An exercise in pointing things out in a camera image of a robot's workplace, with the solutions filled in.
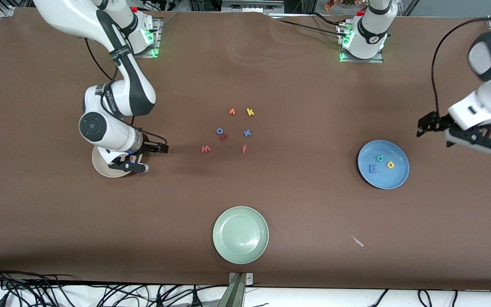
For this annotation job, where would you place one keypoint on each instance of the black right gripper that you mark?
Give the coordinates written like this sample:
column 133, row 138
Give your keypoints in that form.
column 148, row 147

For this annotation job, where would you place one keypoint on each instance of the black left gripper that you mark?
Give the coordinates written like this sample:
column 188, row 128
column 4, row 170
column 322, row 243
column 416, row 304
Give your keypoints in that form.
column 435, row 121

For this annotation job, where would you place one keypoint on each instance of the red foam letter w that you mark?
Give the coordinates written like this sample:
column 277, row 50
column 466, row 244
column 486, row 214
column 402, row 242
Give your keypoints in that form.
column 206, row 150

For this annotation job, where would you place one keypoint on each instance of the teal foam letter p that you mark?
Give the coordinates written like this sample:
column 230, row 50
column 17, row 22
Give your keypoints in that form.
column 378, row 160

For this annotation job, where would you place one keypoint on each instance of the blue foam letter m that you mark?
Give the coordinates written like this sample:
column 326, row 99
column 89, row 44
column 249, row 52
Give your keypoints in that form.
column 372, row 169

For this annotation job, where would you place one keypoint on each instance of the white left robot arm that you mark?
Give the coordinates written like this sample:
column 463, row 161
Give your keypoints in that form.
column 488, row 102

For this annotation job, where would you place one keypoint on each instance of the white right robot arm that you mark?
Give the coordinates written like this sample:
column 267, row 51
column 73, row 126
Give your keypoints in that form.
column 109, row 132

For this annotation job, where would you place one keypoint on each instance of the beige round plate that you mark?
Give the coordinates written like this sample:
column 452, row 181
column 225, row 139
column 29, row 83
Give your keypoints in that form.
column 100, row 167

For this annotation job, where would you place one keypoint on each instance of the blue round plate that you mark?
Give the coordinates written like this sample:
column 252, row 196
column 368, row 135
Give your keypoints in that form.
column 383, row 181

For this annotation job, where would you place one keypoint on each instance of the green round plate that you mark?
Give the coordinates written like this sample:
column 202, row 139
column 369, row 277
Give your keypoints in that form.
column 240, row 235

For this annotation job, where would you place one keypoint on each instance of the small white paper scrap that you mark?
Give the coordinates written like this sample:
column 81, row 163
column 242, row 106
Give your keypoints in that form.
column 358, row 242

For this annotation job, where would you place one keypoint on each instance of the small orange object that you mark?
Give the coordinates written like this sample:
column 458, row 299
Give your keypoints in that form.
column 330, row 4

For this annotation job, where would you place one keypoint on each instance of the grey metal box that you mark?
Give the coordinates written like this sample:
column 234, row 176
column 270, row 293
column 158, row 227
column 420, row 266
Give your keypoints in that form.
column 252, row 5

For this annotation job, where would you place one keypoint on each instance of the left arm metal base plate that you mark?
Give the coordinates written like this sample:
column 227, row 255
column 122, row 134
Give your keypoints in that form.
column 377, row 61

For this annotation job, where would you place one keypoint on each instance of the grey metal camera post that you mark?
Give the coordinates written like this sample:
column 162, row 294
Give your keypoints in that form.
column 238, row 292

